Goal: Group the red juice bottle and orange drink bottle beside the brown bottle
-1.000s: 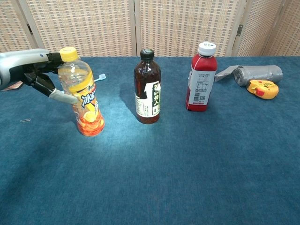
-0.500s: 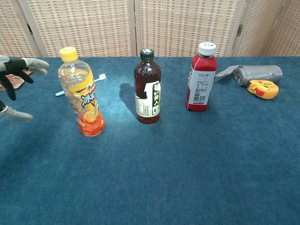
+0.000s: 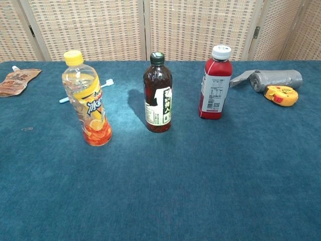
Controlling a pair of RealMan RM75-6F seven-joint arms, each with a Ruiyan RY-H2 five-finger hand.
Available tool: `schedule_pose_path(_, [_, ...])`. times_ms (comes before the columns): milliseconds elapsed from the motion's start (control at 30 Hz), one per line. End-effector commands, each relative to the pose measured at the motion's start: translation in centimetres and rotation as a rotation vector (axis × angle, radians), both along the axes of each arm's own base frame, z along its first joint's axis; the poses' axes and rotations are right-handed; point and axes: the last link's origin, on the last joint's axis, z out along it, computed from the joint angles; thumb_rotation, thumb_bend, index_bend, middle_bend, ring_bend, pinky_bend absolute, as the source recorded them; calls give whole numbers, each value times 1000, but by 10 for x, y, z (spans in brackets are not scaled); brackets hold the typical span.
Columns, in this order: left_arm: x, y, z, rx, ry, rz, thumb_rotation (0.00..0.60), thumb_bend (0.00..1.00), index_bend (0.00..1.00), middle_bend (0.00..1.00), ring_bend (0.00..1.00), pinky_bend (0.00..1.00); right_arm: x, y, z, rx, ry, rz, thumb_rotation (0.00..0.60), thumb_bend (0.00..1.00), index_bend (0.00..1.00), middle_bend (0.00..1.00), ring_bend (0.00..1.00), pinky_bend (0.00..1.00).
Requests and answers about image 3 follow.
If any dark brown bottle black cap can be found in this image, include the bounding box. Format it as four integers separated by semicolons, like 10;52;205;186
142;52;174;133

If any yellow tape measure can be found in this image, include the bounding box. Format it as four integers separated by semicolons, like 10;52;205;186
263;85;299;107

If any light blue toothbrush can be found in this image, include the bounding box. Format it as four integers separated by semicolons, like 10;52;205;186
59;78;115;104

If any blue table cloth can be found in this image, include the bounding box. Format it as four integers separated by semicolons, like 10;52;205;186
0;60;321;241

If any red juice bottle white cap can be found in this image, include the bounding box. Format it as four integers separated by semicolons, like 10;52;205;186
198;44;233;120

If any woven folding screen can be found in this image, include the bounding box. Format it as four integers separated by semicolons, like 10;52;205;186
0;0;321;62

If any brown spout pouch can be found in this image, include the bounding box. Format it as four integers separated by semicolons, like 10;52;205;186
0;65;43;98

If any grey tape roll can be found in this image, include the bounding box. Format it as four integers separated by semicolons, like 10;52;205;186
229;69;303;93

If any iced tea bottle yellow cap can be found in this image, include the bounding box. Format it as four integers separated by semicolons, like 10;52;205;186
61;50;113;147

